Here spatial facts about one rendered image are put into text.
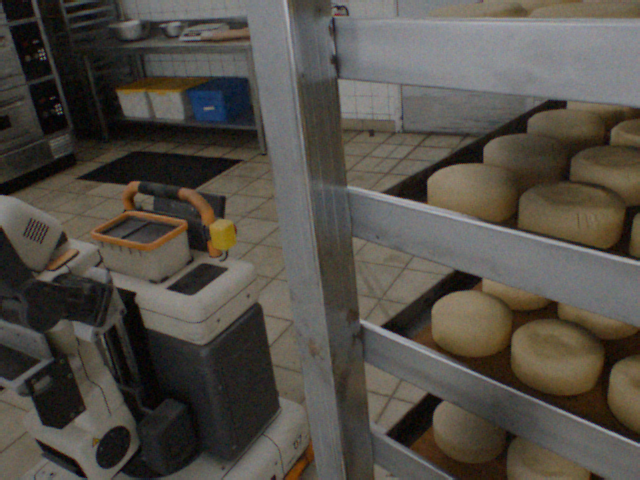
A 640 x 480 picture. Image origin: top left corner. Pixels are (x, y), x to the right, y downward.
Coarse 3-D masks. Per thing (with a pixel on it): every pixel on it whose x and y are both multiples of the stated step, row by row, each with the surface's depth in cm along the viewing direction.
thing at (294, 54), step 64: (256, 0) 28; (320, 0) 29; (256, 64) 30; (320, 64) 30; (320, 128) 31; (320, 192) 32; (320, 256) 33; (320, 320) 35; (320, 384) 38; (320, 448) 41
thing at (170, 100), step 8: (176, 80) 561; (184, 80) 557; (192, 80) 553; (200, 80) 548; (152, 88) 539; (160, 88) 536; (168, 88) 532; (176, 88) 528; (184, 88) 525; (152, 96) 536; (160, 96) 531; (168, 96) 527; (176, 96) 523; (184, 96) 528; (152, 104) 541; (160, 104) 536; (168, 104) 532; (176, 104) 527; (184, 104) 530; (160, 112) 541; (168, 112) 536; (176, 112) 532; (184, 112) 532; (192, 112) 541
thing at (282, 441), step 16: (288, 400) 190; (288, 416) 182; (304, 416) 186; (272, 432) 177; (288, 432) 179; (304, 432) 186; (256, 448) 172; (272, 448) 174; (288, 448) 179; (304, 448) 188; (48, 464) 174; (128, 464) 173; (144, 464) 172; (192, 464) 169; (208, 464) 168; (224, 464) 167; (240, 464) 167; (256, 464) 168; (272, 464) 173; (288, 464) 181; (304, 464) 188
